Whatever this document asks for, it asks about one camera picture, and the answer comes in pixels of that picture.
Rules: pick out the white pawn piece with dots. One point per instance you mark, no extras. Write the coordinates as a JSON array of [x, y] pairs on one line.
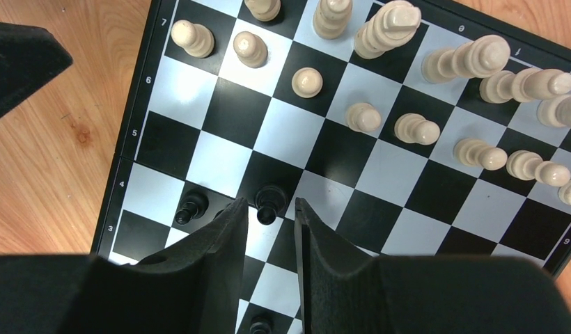
[[196, 39]]

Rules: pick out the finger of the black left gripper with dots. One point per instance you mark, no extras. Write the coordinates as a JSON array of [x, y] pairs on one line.
[[30, 57]]

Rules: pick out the black pawn piece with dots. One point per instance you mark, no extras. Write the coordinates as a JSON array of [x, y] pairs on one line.
[[270, 201], [192, 206]]

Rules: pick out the white bishop piece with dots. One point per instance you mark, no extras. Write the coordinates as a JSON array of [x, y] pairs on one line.
[[480, 58]]

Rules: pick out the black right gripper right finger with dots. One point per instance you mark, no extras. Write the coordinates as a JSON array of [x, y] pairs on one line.
[[345, 290]]

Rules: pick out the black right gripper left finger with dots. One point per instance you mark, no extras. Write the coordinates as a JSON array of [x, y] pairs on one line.
[[193, 286]]

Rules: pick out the black and white chessboard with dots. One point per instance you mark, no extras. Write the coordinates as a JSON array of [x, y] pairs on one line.
[[368, 143]]

